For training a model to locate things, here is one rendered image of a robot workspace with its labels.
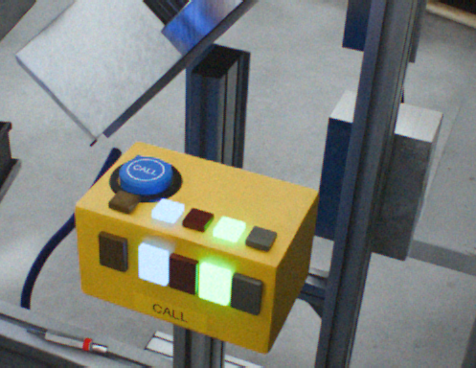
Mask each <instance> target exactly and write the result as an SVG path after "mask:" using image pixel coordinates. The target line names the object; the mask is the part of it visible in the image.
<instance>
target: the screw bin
mask: <svg viewBox="0 0 476 368"><path fill-rule="evenodd" d="M11 129H12V127H11V121H0V189H1V187H2V185H3V184H4V183H5V180H6V179H7V177H8V176H9V173H10V172H11V169H12V162H11V146H10V139H9V134H8V132H9V131H10V130H11Z"/></svg>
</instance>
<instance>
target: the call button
mask: <svg viewBox="0 0 476 368"><path fill-rule="evenodd" d="M171 166H172V164H169V163H166V162H165V161H163V160H162V159H158V158H155V157H150V156H140V155H137V156H135V157H134V159H130V160H129V161H127V163H124V165H123V166H122V167H120V174H119V176H120V185H121V187H122V188H123V189H124V190H125V191H128V192H129V193H131V194H135V195H141V196H150V195H158V194H161V193H162V192H164V191H166V190H168V189H169V187H170V186H171V184H172V168H171Z"/></svg>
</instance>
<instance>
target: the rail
mask: <svg viewBox="0 0 476 368"><path fill-rule="evenodd" d="M29 326H30V327H37V328H39V329H42V330H44V331H48V329H49V328H50V329H53V330H56V331H61V332H65V333H68V334H75V335H78V336H81V337H88V338H91V339H93V340H94V341H95V342H96V343H99V344H101V345H107V346H109V349H108V352H107V353H103V352H96V351H93V350H92V352H86V351H84V350H82V349H79V348H73V347H70V346H67V345H64V344H57V343H55V342H53V341H47V340H46V339H45V337H43V336H39V335H36V334H30V333H27V328H28V327H29ZM0 368H172V359H169V358H165V357H162V356H159V355H156V354H153V353H151V352H146V351H145V350H142V349H140V348H135V347H133V346H131V345H127V344H124V343H123V342H120V341H117V340H114V339H112V338H109V337H105V336H103V335H101V334H96V333H92V332H90V331H86V330H85V329H82V328H80V327H76V326H74V325H71V324H67V323H64V322H62V321H60V320H56V319H54V318H52V317H50V316H46V315H43V314H41V313H36V312H34V311H32V310H26V309H24V308H22V307H20V306H16V305H14V304H12V303H7V302H5V301H3V300H1V299H0Z"/></svg>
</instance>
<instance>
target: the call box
mask: <svg viewBox="0 0 476 368"><path fill-rule="evenodd" d="M137 155H140V156H150V157H155V158H158V159H162V160H163V161H165V162H166V163H169V164H172V166H171V168H172V184H171V186H170V187H169V189H168V190H166V191H164V192H162V193H161V194H158V195H138V196H140V197H141V201H140V203H139V204H138V205H137V206H136V207H135V208H134V210H133V211H132V212H130V214H127V213H124V212H119V211H117V210H113V209H111V208H109V207H108V202H109V200H110V199H111V198H113V196H114V195H115V194H116V193H117V192H118V191H124V189H123V188H122V187H121V185H120V176H119V174H120V167H122V166H123V165H124V163H127V161H129V160H130V159H134V157H135V156H137ZM162 199H166V200H168V201H174V202H176V203H179V204H182V205H183V212H182V213H181V215H180V216H179V218H177V219H176V222H174V223H171V222H165V221H163V220H161V219H158V218H153V217H152V216H151V212H152V210H153V209H154V208H155V206H156V205H158V203H159V201H161V200H162ZM318 205H319V192H318V191H316V190H314V189H311V188H306V187H303V186H301V185H298V184H292V183H289V182H286V181H284V180H279V179H276V178H273V177H267V176H264V175H262V174H259V173H253V172H248V171H246V170H240V169H238V168H235V167H229V166H226V165H223V164H221V163H215V162H213V161H210V160H207V159H201V158H198V157H196V156H189V155H188V154H185V153H182V152H176V151H174V150H171V149H163V148H160V147H158V146H152V145H150V144H147V143H144V142H135V143H134V145H133V146H131V147H130V149H128V150H127V152H125V153H124V155H123V156H121V157H120V159H118V160H117V162H116V163H115V164H114V165H113V167H111V168H110V169H109V170H108V171H107V172H106V173H105V174H104V175H103V176H102V177H101V178H100V179H99V180H98V181H97V182H96V184H95V185H94V186H93V187H92V188H91V189H90V190H89V191H88V192H87V193H86V194H85V195H84V196H83V197H82V198H81V199H80V200H79V201H78V202H77V204H76V206H75V220H76V229H77V239H78V257H79V275H80V284H81V292H84V293H85V294H86V295H88V296H93V297H96V298H98V299H102V300H103V301H106V302H108V303H113V304H115V305H117V306H122V307H124V308H127V309H129V310H134V311H137V312H139V313H144V314H146V315H148V316H153V317H155V318H157V319H159V320H164V321H166V322H169V323H171V324H175V325H177V326H179V327H184V328H187V329H189V330H191V331H196V332H198V333H201V334H206V335H208V336H210V337H214V338H217V339H219V340H221V341H226V342H228V343H231V344H233V345H238V346H239V347H242V348H246V349H249V350H251V351H253V352H258V353H260V354H263V355H266V354H268V353H269V352H270V350H271V348H272V347H273V345H274V342H275V341H276V339H277V336H278V334H279V333H280V332H281V329H282V327H283V325H284V322H285V320H286V319H287V316H288V315H289V314H290V312H291V309H292V307H293V306H294V304H295V301H296V299H297V298H298V295H299V293H300V292H301V290H302V287H303V285H304V284H305V282H306V278H307V277H308V272H309V265H310V260H311V254H312V244H313V238H314V233H315V227H316V216H317V211H318ZM192 208H197V209H200V210H202V211H205V212H211V213H213V214H215V219H214V220H213V222H211V225H210V226H209V227H208V228H207V230H206V231H205V233H201V232H199V231H196V230H193V229H189V228H187V227H184V226H183V218H184V217H185V216H186V215H187V214H188V213H189V212H190V210H191V209H192ZM222 217H225V218H228V219H235V220H238V221H241V222H245V229H244V230H243V231H242V233H241V235H240V237H238V240H237V241H236V242H233V241H229V240H224V239H222V238H219V237H215V236H214V229H215V227H216V226H217V223H218V222H220V220H221V218H222ZM253 226H259V227H261V228H263V229H269V230H272V231H274V232H277V238H276V239H275V241H274V243H273V245H272V246H271V247H270V250H269V251H268V252H266V251H263V250H259V249H257V248H254V247H249V246H246V244H245V240H246V237H248V235H249V233H250V231H251V230H252V229H253ZM101 231H104V232H106V233H112V234H114V235H117V236H119V237H124V238H127V260H128V269H127V271H126V272H122V271H117V270H115V269H113V268H110V267H106V266H103V265H101V264H100V258H99V233H100V232H101ZM141 243H145V244H147V245H150V246H152V247H158V248H160V249H162V250H168V251H169V256H170V254H172V253H174V254H179V255H182V256H184V257H187V258H192V259H194V260H197V261H199V280H198V293H197V294H196V295H195V296H193V295H191V294H189V293H187V292H183V291H180V290H178V289H175V288H170V287H169V282H168V283H167V284H166V285H165V286H162V285H159V284H157V283H155V282H151V281H148V280H145V279H143V278H140V275H139V247H140V245H141ZM203 263H206V264H208V265H215V266H217V267H222V268H225V269H228V270H230V271H231V281H230V292H229V302H228V304H227V305H226V306H224V305H221V304H219V303H215V302H213V301H211V300H208V299H203V298H200V296H199V286H200V266H201V265H202V264H203ZM235 272H237V273H239V274H242V275H247V276H249V277H252V278H257V279H260V280H262V281H263V289H262V297H261V311H260V314H259V315H254V314H252V313H247V312H245V311H242V310H236V309H233V308H232V307H230V300H231V288H232V275H233V274H234V273H235Z"/></svg>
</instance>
